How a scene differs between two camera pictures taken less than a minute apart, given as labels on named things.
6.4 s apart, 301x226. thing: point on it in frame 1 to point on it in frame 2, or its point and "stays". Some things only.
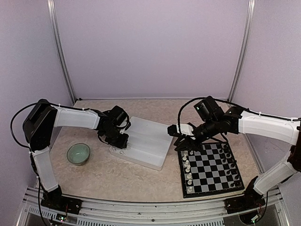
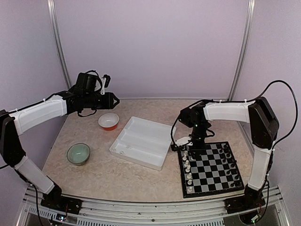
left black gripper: [122, 144] to [108, 102]
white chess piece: [189, 176] stays
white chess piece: [186, 164] stays
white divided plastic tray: [149, 142] stays
